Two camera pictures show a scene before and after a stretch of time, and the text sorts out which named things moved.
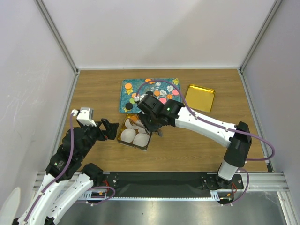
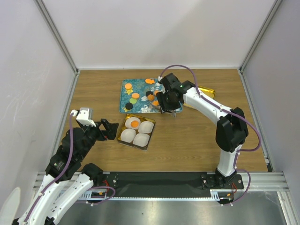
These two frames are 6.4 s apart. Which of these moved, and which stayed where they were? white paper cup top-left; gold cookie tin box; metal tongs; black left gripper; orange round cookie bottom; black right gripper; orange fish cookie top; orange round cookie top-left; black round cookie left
Moved: black right gripper; metal tongs; orange round cookie bottom
Stayed: black round cookie left; white paper cup top-left; black left gripper; orange round cookie top-left; gold cookie tin box; orange fish cookie top
